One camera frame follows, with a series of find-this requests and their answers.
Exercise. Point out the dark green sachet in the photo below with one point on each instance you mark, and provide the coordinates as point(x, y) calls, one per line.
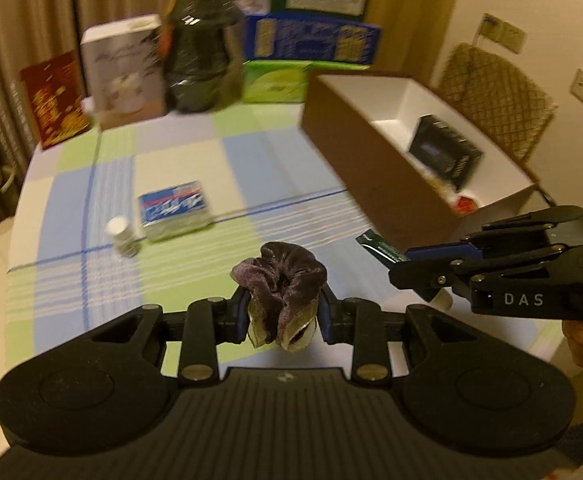
point(381, 250)

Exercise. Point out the wall socket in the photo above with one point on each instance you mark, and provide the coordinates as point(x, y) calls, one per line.
point(501, 31)

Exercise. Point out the small white bottle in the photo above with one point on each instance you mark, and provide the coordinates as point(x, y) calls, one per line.
point(121, 235)

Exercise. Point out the beige curtain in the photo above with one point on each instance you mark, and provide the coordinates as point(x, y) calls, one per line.
point(31, 10)

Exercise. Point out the dark plastic-wrapped object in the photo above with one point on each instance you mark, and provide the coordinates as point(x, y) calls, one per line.
point(201, 45)

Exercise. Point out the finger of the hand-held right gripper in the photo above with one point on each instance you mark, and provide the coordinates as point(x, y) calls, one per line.
point(421, 275)
point(441, 252)

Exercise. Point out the black product box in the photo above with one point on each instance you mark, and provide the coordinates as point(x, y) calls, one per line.
point(444, 152)

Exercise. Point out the woven wicker chair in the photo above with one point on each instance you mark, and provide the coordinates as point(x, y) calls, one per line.
point(491, 90)

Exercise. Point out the blue printed box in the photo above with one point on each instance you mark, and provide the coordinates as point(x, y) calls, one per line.
point(296, 35)

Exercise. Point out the purple velvet scrunchie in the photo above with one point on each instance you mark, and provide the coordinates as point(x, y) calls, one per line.
point(281, 290)

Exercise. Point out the blue tissue pack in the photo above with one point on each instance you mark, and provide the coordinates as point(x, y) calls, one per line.
point(174, 210)

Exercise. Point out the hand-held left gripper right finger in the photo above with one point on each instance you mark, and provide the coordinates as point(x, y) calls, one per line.
point(325, 317)

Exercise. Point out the white appliance box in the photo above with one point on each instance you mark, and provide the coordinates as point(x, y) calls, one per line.
point(126, 70)

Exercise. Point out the red snack packet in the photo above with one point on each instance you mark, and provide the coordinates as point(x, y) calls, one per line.
point(464, 205)

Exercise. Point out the red gold box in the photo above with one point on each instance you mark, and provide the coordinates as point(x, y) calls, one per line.
point(53, 100)

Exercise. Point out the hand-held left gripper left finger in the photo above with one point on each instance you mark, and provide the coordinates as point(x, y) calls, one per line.
point(239, 315)

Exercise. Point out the checked cloth desktop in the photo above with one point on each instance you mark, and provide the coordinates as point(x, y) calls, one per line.
point(181, 160)

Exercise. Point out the green tissue pack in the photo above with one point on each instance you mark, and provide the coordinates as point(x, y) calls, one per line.
point(271, 82)

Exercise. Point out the brown cardboard box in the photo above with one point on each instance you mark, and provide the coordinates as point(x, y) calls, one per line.
point(361, 160)

